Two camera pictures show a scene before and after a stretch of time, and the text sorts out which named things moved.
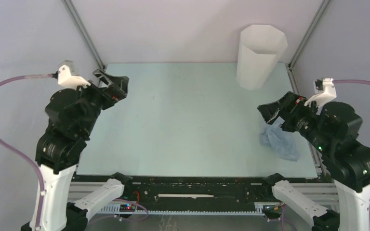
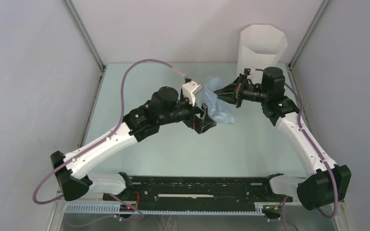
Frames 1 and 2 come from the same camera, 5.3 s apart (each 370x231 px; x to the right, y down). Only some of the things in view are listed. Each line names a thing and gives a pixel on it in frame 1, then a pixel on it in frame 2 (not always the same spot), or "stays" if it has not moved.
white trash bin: [261, 51] stays
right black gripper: [290, 104] to [228, 94]
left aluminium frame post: [71, 7] stays
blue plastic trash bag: [289, 145] to [222, 111]
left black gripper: [119, 83] to [201, 124]
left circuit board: [127, 208] stays
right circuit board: [272, 210] stays
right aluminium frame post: [316, 20] stays
